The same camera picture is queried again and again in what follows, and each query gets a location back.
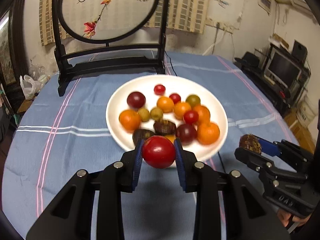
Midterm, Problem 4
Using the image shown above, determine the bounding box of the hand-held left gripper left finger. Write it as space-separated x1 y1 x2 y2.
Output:
26 140 144 240

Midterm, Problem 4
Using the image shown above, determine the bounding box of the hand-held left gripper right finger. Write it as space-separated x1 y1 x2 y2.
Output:
174 138 292 240

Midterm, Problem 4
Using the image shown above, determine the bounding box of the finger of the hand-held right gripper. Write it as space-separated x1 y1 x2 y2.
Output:
234 147 306 180
255 137 313 163

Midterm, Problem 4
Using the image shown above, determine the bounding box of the dark purple passion fruit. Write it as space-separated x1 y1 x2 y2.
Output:
132 129 157 147
153 120 177 136
239 134 262 155

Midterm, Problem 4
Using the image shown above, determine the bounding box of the small yellow green fruit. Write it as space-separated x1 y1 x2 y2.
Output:
138 108 151 122
185 94 201 107
150 107 164 120

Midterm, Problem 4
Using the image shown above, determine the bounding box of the white oval plate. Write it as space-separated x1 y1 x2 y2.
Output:
106 76 228 169

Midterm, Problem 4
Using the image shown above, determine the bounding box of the person's right hand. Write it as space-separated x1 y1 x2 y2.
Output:
277 208 308 231

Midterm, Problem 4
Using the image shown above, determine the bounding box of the white plastic container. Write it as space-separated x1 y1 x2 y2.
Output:
296 100 315 124

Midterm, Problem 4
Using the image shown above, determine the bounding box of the blue striped tablecloth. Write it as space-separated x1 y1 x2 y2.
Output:
2 50 300 240

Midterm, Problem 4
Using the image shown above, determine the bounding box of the black equipment rack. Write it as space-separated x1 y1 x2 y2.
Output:
234 47 310 115

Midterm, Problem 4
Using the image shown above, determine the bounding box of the computer monitor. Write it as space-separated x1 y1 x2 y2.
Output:
265 51 302 87

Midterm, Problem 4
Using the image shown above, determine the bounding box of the black speaker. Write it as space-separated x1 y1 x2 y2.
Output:
292 40 308 60

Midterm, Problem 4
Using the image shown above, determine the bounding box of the round embroidered table screen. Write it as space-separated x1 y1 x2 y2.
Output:
52 0 172 97

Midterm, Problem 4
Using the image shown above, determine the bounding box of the white plastic bag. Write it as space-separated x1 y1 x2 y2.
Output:
20 74 48 100

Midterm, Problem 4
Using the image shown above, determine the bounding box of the white power strip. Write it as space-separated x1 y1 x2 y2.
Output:
206 17 240 32

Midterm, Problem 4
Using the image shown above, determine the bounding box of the dark wooden framed panel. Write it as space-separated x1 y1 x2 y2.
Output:
0 5 28 110

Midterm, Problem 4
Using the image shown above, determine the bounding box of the white wall cable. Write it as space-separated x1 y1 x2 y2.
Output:
202 29 225 55

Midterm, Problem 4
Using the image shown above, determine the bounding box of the white wall box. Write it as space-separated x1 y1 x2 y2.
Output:
259 0 272 14

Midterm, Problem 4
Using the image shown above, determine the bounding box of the beige checked wall hanging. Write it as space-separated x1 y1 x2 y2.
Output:
39 0 212 47

